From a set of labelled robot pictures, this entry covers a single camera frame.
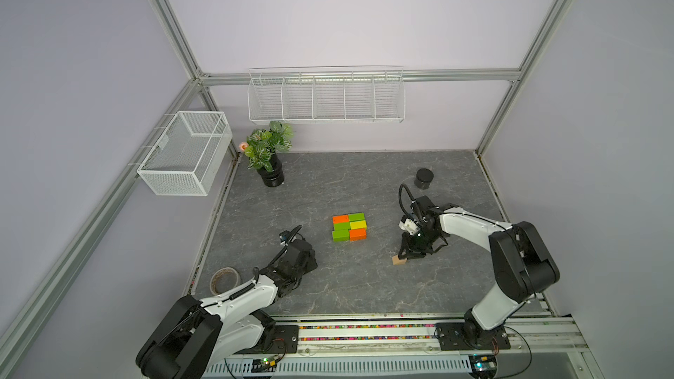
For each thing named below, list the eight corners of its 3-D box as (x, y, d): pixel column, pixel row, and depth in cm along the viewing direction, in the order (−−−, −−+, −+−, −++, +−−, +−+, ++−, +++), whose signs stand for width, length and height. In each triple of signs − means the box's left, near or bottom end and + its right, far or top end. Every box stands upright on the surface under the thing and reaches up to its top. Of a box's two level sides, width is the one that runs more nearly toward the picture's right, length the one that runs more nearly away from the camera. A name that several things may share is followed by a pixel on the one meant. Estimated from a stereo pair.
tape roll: (209, 295, 84) (206, 293, 82) (217, 269, 89) (214, 267, 87) (236, 295, 84) (234, 293, 82) (243, 269, 89) (241, 267, 87)
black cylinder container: (415, 189, 111) (418, 182, 107) (413, 175, 116) (415, 168, 112) (433, 189, 111) (435, 182, 107) (429, 174, 116) (432, 167, 112)
